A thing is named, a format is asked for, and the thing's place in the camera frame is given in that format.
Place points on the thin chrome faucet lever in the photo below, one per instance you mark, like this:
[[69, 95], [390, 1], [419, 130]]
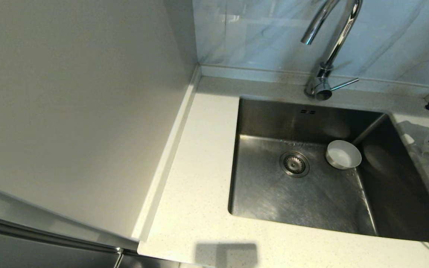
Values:
[[345, 84]]

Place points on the small grey bowl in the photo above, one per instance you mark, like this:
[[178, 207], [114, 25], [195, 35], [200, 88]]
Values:
[[343, 155]]

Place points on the stainless steel sink basin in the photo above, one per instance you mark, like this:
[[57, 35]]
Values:
[[274, 201]]

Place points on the chrome gooseneck faucet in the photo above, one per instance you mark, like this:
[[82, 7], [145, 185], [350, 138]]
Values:
[[341, 35]]

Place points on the round metal drain strainer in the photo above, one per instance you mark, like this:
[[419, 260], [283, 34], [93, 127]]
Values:
[[294, 164]]

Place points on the tall grey refrigerator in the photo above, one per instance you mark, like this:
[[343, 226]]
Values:
[[32, 249]]

